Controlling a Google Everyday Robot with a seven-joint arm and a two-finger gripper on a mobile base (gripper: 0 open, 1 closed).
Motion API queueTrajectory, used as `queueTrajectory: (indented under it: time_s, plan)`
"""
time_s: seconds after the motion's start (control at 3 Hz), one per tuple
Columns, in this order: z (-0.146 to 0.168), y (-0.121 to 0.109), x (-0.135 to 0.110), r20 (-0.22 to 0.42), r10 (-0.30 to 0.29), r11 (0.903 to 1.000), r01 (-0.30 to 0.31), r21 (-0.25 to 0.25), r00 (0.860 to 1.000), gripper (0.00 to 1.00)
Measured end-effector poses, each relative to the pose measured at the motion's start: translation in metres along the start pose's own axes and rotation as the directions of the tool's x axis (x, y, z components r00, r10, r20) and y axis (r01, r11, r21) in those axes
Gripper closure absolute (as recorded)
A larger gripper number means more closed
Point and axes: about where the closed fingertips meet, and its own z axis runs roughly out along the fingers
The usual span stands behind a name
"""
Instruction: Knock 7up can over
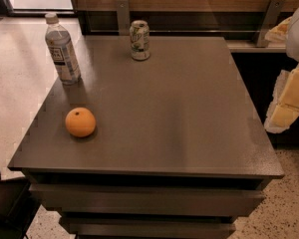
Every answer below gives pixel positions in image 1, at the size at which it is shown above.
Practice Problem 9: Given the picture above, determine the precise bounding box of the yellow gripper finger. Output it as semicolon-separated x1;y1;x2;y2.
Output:
264;64;299;133
265;17;291;43

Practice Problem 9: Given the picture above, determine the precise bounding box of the green white 7up can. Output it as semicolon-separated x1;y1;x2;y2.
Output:
130;20;150;61

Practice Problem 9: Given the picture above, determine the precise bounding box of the grey drawer cabinet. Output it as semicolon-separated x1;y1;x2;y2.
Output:
9;37;283;239

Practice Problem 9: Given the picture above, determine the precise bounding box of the orange fruit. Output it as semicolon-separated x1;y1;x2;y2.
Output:
65;108;97;137

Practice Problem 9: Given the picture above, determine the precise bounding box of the clear plastic water bottle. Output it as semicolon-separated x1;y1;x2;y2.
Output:
45;13;81;85

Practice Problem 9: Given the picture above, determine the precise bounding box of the dark chair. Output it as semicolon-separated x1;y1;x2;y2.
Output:
0;172;40;239

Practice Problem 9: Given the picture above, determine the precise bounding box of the right metal rail bracket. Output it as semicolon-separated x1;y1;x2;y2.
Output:
253;0;286;48

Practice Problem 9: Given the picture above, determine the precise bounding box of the metal rail bracket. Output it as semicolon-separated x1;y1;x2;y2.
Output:
116;0;130;36
253;0;286;48

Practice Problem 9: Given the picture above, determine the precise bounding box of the left metal rail bracket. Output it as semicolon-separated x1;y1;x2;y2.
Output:
116;0;130;36

